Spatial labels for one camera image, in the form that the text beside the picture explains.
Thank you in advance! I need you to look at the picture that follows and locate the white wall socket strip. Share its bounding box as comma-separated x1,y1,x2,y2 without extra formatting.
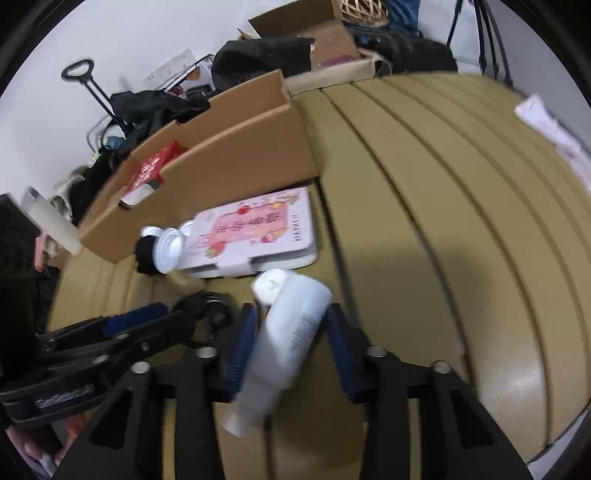
142,48,197,88

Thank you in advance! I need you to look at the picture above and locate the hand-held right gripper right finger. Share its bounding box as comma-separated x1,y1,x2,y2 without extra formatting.
323,302,534,480

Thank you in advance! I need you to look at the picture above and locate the black trolley handle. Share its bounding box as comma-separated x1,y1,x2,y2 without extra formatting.
61,59,139,134

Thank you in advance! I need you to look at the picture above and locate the small white jar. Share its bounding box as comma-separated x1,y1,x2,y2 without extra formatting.
121,182,162,206

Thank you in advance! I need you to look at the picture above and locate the white lotion tube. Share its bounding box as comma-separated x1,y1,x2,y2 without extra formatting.
222,268,334,438

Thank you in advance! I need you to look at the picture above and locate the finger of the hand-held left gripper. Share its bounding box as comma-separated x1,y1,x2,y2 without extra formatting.
39,302,169,354
108,291,234,367

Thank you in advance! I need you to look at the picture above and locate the black printed carton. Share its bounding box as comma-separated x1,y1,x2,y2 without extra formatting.
175,53,215,97

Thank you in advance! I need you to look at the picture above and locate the shallow cardboard tray box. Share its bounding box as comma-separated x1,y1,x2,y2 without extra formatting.
78,69,321,264

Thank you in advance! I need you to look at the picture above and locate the black jacket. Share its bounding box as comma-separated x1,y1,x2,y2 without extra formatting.
211,36,317,93

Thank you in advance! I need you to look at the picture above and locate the blue cloth bag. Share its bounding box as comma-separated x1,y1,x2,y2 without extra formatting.
383,0,423,38

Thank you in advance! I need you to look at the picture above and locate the round white jar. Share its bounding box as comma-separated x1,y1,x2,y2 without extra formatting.
154,225,186,273

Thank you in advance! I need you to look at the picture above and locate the beige canvas bag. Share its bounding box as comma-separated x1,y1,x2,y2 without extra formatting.
284,59,376,95

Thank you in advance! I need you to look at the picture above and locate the black tripod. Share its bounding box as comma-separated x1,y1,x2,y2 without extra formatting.
445,0,513,84

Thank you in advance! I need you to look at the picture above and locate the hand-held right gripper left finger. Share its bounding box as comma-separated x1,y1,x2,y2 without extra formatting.
53,302,259,480

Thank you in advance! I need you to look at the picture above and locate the large open cardboard box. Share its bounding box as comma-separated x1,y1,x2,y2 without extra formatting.
249,0,389,79

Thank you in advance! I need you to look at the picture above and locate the white thermos bottle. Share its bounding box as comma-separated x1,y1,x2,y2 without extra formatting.
22,186,84,256

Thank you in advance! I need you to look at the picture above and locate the white paper pink print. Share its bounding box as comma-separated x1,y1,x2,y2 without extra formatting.
514,95,591,185

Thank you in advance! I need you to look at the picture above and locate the black bag pile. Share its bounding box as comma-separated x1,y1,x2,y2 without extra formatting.
111,90,213,139

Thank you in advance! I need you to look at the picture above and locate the grey metal trolley frame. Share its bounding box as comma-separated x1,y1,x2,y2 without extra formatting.
87,115,116,153

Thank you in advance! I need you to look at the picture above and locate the red box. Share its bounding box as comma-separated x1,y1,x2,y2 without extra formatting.
124,141,188,195

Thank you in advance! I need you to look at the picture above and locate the black backpack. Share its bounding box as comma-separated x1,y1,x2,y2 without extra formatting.
369,34,458,75

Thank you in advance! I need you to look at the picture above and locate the woven bamboo ball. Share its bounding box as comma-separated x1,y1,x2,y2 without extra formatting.
339,0,386,26

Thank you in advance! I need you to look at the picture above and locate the pink printed flat box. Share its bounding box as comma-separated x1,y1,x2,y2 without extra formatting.
178,186,319,278

